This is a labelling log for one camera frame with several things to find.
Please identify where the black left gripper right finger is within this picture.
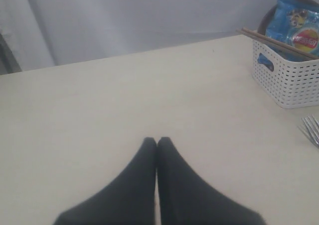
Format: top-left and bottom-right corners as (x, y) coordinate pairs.
(157, 137), (265, 225)

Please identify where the white perforated plastic basket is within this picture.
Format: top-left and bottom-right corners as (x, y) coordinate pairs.
(252, 40), (319, 109)

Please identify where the brown round plate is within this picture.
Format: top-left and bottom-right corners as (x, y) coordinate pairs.
(257, 0), (319, 35)

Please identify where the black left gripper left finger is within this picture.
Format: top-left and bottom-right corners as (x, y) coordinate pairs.
(55, 137), (157, 225)

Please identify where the blue chips bag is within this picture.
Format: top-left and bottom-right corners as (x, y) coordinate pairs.
(265, 0), (319, 56)

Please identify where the stainless steel fork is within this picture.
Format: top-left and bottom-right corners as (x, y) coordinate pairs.
(302, 115), (319, 148)

